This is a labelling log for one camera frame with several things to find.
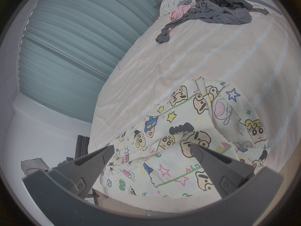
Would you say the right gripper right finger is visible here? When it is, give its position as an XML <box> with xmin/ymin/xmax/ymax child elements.
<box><xmin>190</xmin><ymin>143</ymin><xmax>255</xmax><ymax>197</ymax></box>

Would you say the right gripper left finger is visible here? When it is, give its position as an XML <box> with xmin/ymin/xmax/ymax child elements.
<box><xmin>50</xmin><ymin>145</ymin><xmax>115</xmax><ymax>198</ymax></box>

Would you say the white printed pyjama top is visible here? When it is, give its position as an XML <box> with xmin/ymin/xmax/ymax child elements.
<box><xmin>100</xmin><ymin>77</ymin><xmax>271</xmax><ymax>198</ymax></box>

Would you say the bed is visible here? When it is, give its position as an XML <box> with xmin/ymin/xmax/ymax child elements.
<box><xmin>87</xmin><ymin>0</ymin><xmax>301</xmax><ymax>218</ymax></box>

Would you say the pile of clothes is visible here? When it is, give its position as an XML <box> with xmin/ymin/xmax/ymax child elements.
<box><xmin>155</xmin><ymin>0</ymin><xmax>269</xmax><ymax>44</ymax></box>

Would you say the blue-green curtain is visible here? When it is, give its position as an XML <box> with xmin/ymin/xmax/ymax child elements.
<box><xmin>18</xmin><ymin>0</ymin><xmax>165</xmax><ymax>124</ymax></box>

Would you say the pink garment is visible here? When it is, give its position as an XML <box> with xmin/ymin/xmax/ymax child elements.
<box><xmin>170</xmin><ymin>5</ymin><xmax>196</xmax><ymax>21</ymax></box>

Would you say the grey bedside table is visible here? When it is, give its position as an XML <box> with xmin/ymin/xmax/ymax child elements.
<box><xmin>152</xmin><ymin>0</ymin><xmax>165</xmax><ymax>22</ymax></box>

